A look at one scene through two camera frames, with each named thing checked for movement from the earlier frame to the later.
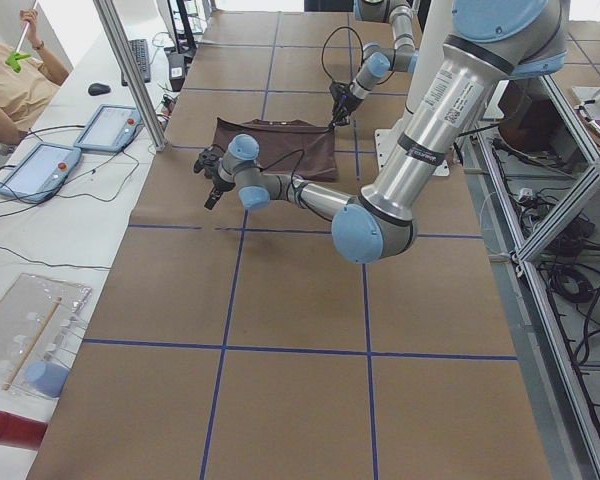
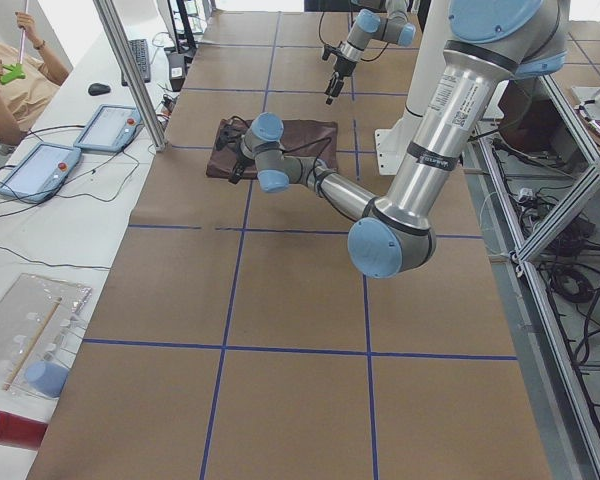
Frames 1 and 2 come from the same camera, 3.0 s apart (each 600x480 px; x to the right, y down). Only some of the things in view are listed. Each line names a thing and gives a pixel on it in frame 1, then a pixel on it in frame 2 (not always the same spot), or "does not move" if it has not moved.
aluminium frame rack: (545, 192) does not move
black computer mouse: (96, 88) does not move
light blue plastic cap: (46, 377) does not move
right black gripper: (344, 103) -> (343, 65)
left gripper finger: (212, 199) -> (237, 172)
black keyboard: (140, 49) does not move
